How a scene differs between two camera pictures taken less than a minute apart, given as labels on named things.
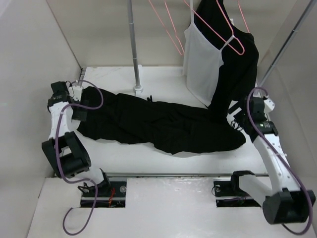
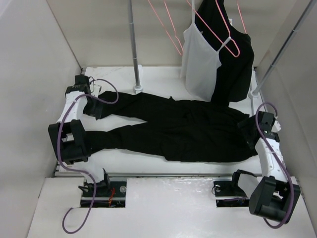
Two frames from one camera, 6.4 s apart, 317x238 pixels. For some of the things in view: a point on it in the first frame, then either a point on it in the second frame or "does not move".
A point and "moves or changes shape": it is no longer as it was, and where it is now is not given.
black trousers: [113, 117] moves or changes shape
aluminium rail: [168, 174] does not move
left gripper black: [79, 115] to [94, 111]
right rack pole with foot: [266, 75] does not move
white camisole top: [202, 62] does not move
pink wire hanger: [173, 26] does not move
